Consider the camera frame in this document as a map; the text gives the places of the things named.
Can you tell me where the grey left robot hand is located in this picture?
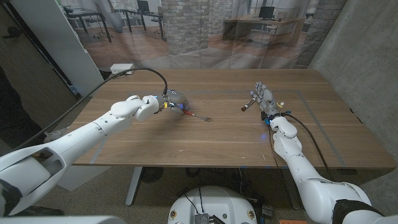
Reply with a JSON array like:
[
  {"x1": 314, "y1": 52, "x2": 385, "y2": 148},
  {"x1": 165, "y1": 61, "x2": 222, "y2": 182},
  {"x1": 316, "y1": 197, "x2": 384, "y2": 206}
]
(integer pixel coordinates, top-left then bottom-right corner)
[{"x1": 155, "y1": 89, "x2": 190, "y2": 115}]

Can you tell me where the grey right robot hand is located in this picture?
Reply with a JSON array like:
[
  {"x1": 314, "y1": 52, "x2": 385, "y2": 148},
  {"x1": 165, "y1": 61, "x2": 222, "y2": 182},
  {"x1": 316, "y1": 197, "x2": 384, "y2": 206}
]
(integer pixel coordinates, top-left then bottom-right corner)
[{"x1": 249, "y1": 81, "x2": 282, "y2": 121}]

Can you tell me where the fork with red handle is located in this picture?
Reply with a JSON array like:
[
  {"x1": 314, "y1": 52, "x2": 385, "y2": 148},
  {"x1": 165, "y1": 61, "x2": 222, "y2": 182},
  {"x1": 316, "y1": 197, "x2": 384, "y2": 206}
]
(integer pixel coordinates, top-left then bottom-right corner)
[{"x1": 182, "y1": 108, "x2": 213, "y2": 123}]

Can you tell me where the brown dry-erase marker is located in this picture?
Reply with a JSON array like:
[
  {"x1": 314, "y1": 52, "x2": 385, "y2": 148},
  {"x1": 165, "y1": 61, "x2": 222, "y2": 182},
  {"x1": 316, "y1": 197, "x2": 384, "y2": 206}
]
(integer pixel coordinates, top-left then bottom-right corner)
[{"x1": 241, "y1": 98, "x2": 256, "y2": 112}]

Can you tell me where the white power box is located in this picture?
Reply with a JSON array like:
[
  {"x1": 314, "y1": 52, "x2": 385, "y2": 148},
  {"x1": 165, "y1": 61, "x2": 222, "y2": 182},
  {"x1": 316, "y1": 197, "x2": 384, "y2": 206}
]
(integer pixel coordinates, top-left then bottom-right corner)
[{"x1": 109, "y1": 63, "x2": 134, "y2": 75}]

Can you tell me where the black round fan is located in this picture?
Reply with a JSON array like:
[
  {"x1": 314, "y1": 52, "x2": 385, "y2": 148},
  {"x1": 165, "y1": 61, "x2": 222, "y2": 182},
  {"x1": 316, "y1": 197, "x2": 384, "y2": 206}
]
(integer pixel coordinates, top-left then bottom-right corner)
[{"x1": 139, "y1": 167, "x2": 165, "y2": 184}]

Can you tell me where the printed office backdrop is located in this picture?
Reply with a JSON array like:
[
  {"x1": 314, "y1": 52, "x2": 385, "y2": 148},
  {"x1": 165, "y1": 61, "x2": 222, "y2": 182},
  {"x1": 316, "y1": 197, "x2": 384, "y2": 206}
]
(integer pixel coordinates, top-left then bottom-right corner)
[{"x1": 58, "y1": 0, "x2": 348, "y2": 70}]

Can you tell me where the white table leg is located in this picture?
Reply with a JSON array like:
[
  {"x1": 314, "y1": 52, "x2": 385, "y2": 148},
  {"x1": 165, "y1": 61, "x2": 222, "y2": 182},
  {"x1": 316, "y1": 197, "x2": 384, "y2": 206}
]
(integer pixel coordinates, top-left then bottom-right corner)
[
  {"x1": 281, "y1": 167, "x2": 302, "y2": 211},
  {"x1": 125, "y1": 166, "x2": 143, "y2": 207}
]

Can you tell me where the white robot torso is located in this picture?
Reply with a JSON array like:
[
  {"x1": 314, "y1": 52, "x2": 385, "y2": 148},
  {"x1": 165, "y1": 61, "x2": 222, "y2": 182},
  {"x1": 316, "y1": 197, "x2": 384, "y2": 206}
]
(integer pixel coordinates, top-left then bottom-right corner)
[{"x1": 167, "y1": 185, "x2": 258, "y2": 224}]

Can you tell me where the white upright panel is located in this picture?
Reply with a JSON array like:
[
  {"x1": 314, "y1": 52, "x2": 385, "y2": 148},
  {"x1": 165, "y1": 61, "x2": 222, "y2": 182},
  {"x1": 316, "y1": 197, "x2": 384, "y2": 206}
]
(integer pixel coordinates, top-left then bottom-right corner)
[{"x1": 9, "y1": 0, "x2": 105, "y2": 97}]

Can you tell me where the white sneaker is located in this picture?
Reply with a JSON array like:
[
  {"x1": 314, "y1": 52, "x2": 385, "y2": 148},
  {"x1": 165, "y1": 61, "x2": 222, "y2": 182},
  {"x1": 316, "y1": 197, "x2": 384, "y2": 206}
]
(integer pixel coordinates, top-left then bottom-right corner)
[{"x1": 43, "y1": 128, "x2": 70, "y2": 144}]

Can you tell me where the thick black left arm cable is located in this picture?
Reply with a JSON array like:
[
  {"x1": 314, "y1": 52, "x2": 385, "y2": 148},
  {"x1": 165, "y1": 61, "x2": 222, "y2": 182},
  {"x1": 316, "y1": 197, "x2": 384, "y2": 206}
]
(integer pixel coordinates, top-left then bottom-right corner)
[{"x1": 14, "y1": 67, "x2": 169, "y2": 150}]

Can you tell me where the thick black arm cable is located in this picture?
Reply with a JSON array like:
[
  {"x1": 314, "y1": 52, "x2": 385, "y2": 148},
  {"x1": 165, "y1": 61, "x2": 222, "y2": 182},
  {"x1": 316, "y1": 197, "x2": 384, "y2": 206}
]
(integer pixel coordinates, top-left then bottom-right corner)
[
  {"x1": 14, "y1": 67, "x2": 169, "y2": 150},
  {"x1": 281, "y1": 111, "x2": 332, "y2": 180}
]

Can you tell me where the thin braided right arm cable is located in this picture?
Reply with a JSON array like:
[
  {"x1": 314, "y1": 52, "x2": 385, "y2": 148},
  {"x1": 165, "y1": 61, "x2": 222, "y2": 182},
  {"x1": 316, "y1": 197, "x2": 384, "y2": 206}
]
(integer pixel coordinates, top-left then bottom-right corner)
[{"x1": 267, "y1": 124, "x2": 299, "y2": 200}]

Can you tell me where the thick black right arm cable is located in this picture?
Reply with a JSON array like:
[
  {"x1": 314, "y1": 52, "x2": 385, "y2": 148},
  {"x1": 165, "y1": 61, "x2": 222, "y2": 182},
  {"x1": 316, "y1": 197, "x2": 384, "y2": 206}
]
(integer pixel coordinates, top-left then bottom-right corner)
[{"x1": 281, "y1": 111, "x2": 332, "y2": 180}]

